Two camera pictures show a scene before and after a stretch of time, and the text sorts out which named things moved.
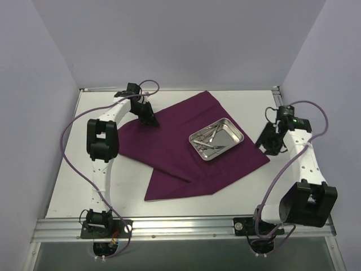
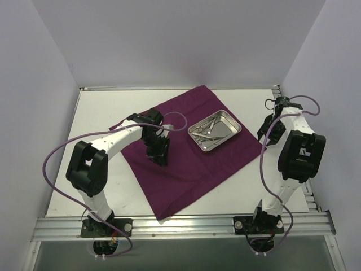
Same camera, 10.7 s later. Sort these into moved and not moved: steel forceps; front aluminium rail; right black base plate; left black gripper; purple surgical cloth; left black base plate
Moved: purple surgical cloth; steel forceps; left black gripper
Not moved: front aluminium rail; right black base plate; left black base plate
